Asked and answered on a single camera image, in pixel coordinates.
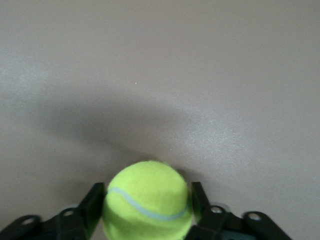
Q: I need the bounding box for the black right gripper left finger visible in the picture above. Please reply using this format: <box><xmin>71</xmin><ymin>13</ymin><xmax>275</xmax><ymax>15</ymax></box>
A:
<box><xmin>0</xmin><ymin>182</ymin><xmax>106</xmax><ymax>240</ymax></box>

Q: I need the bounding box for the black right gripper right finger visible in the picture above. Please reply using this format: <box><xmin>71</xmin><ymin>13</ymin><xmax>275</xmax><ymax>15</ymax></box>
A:
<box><xmin>189</xmin><ymin>181</ymin><xmax>293</xmax><ymax>240</ymax></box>

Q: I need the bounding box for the yellow tennis ball Wilson print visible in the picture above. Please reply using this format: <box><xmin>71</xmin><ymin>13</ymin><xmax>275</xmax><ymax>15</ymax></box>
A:
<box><xmin>101</xmin><ymin>160</ymin><xmax>195</xmax><ymax>240</ymax></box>

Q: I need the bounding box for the brown table mat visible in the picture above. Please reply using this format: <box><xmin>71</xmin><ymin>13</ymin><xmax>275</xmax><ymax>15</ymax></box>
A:
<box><xmin>0</xmin><ymin>0</ymin><xmax>320</xmax><ymax>240</ymax></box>

